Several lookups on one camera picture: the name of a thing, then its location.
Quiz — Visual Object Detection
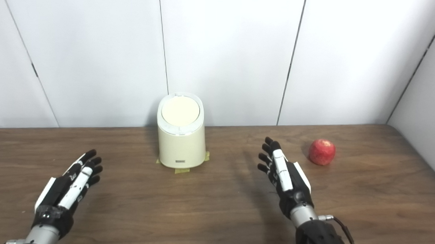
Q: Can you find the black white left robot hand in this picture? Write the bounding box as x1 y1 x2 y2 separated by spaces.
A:
32 146 104 239

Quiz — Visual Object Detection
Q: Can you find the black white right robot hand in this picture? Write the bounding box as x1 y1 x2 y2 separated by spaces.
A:
255 136 317 221

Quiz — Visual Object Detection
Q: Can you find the red apple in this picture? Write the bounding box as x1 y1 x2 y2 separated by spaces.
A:
308 138 337 166

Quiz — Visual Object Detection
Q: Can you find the cream-colored bin body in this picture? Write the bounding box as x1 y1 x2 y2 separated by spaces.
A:
155 91 209 170

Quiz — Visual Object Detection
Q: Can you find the cream round bin lid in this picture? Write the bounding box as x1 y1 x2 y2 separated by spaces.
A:
161 95 201 128

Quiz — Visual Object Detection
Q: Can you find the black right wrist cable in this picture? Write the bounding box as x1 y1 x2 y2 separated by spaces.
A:
317 214 363 244

